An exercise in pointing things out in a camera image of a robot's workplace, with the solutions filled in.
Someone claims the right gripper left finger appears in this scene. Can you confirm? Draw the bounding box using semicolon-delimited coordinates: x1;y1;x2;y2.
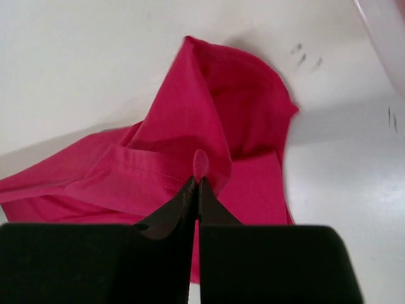
1;178;196;303

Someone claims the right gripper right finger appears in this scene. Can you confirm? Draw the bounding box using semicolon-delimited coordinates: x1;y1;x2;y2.
198;179;363;303

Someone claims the pink t-shirt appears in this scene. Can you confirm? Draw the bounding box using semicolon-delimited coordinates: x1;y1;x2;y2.
0;35;300;286

